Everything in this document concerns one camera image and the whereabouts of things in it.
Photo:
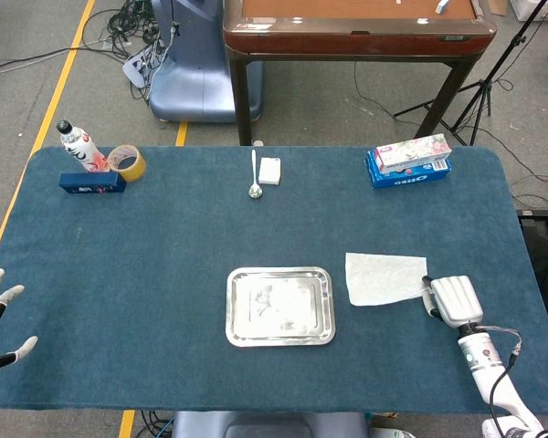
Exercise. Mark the stainless steel tray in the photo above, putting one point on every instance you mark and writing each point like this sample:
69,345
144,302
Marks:
278,305

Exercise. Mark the brown mahjong table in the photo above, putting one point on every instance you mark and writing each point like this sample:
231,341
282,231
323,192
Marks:
347,41

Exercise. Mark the single white blue mahjong tile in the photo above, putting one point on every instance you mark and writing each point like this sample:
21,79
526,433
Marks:
442,5

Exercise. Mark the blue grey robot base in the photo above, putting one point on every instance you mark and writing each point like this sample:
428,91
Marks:
196,82

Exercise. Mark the pink floral toothpaste box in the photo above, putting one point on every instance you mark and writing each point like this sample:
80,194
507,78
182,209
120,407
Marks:
413,150

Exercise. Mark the metal spoon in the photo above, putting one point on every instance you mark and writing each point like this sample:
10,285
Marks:
254,169

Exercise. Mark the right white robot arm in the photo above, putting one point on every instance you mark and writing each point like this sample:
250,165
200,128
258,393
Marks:
477,351

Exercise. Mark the blue table cloth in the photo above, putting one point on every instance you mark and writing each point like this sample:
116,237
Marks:
164,251

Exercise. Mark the black tripod stand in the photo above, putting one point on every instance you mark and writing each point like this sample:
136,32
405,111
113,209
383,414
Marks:
486,91

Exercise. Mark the white red drink bottle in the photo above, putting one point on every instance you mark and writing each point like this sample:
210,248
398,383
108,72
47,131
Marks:
80,146

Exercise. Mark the cardboard box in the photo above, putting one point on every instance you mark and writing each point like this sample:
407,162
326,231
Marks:
495,5

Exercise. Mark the white paper napkin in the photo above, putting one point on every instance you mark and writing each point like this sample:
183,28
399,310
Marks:
379,278

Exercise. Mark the white power strip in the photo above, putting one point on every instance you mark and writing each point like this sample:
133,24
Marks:
134,68

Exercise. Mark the dark blue long box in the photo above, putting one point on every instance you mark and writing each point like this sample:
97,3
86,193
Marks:
91,182

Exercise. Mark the small white box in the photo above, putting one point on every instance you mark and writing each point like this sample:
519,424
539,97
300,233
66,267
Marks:
270,171

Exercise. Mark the yellow tape roll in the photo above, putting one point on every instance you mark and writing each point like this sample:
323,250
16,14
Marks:
137,171

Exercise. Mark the blue Oreo box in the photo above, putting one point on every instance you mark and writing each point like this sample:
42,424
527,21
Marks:
406,180

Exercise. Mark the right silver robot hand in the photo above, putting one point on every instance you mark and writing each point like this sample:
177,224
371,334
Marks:
454,299

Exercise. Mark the grey blue robot torso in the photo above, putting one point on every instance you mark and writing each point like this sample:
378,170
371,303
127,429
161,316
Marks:
256,424

